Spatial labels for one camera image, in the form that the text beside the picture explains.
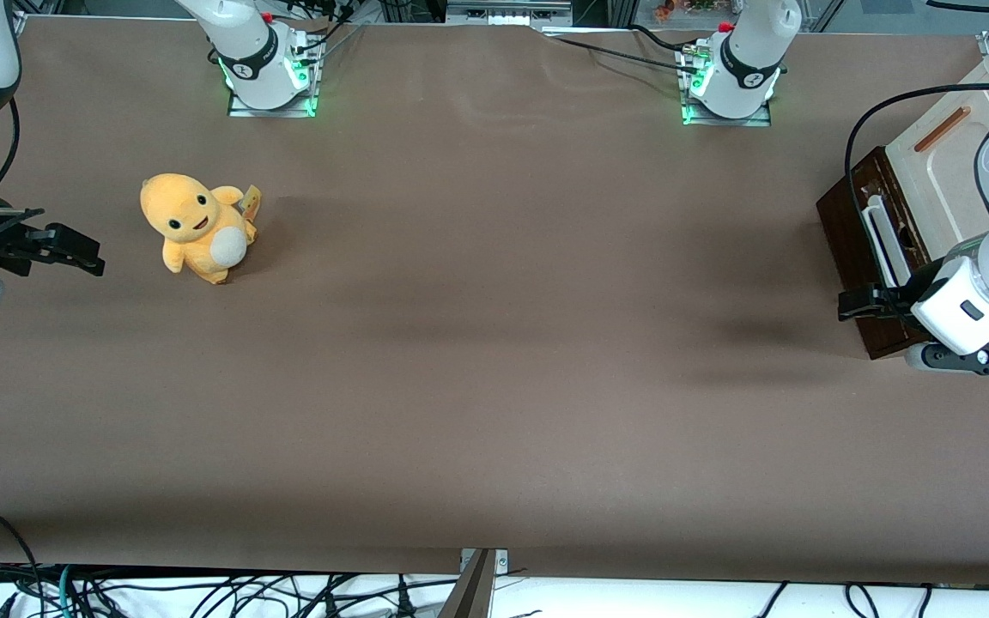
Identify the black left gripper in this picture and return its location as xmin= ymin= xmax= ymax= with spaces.
xmin=838 ymin=260 xmax=950 ymax=328

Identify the brown drawer with white handle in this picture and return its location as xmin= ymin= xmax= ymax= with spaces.
xmin=816 ymin=146 xmax=942 ymax=353

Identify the white and brown wooden cabinet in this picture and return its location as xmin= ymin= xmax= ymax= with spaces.
xmin=816 ymin=33 xmax=989 ymax=360

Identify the yellow plush toy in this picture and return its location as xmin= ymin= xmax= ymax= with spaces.
xmin=139 ymin=173 xmax=263 ymax=286

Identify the grey metal device box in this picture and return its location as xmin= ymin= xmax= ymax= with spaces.
xmin=445 ymin=0 xmax=574 ymax=27

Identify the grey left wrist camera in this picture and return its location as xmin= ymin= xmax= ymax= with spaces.
xmin=905 ymin=342 xmax=989 ymax=376

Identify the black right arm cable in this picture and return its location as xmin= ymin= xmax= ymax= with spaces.
xmin=0 ymin=97 xmax=21 ymax=195

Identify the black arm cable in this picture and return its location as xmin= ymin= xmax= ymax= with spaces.
xmin=844 ymin=82 xmax=989 ymax=331
xmin=0 ymin=97 xmax=21 ymax=195

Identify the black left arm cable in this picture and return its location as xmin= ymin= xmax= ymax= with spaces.
xmin=844 ymin=82 xmax=989 ymax=331

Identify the orange wooden handle bar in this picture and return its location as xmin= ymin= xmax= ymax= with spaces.
xmin=913 ymin=106 xmax=973 ymax=154

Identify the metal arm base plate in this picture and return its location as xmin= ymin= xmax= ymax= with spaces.
xmin=677 ymin=43 xmax=775 ymax=128
xmin=227 ymin=33 xmax=321 ymax=118

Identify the teal cable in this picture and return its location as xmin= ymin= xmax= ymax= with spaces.
xmin=55 ymin=565 xmax=79 ymax=618

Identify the short black table cable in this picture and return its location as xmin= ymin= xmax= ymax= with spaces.
xmin=628 ymin=23 xmax=701 ymax=54

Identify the long black table cable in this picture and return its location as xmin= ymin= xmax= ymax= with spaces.
xmin=543 ymin=33 xmax=703 ymax=78

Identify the black base cable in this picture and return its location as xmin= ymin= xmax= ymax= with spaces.
xmin=284 ymin=0 xmax=368 ymax=61

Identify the grey metal bracket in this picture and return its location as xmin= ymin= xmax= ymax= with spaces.
xmin=458 ymin=548 xmax=510 ymax=574

